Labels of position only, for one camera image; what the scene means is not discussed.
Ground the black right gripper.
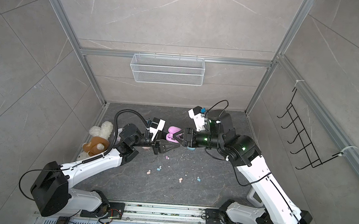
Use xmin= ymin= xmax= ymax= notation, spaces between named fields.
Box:
xmin=172 ymin=126 xmax=225 ymax=150

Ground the pink earbud charging case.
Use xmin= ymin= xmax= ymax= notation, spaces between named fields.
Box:
xmin=166 ymin=126 xmax=181 ymax=143

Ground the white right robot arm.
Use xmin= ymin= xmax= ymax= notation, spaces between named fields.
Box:
xmin=167 ymin=107 xmax=312 ymax=224

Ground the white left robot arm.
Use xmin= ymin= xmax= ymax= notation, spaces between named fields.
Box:
xmin=30 ymin=124 xmax=181 ymax=217

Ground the plush bunny brown hoodie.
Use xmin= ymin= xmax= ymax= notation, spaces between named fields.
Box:
xmin=77 ymin=121 xmax=114 ymax=161

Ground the white digital timer device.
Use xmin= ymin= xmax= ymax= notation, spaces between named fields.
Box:
xmin=246 ymin=188 xmax=265 ymax=208

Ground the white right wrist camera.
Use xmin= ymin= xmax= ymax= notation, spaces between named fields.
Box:
xmin=188 ymin=106 xmax=206 ymax=132

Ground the white wire mesh basket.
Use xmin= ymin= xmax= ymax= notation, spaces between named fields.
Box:
xmin=130 ymin=54 xmax=206 ymax=86

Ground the slotted cable duct rail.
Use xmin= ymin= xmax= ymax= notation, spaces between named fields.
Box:
xmin=29 ymin=201 xmax=223 ymax=224

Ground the black wall hook rack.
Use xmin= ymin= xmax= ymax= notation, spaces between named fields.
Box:
xmin=277 ymin=87 xmax=345 ymax=170

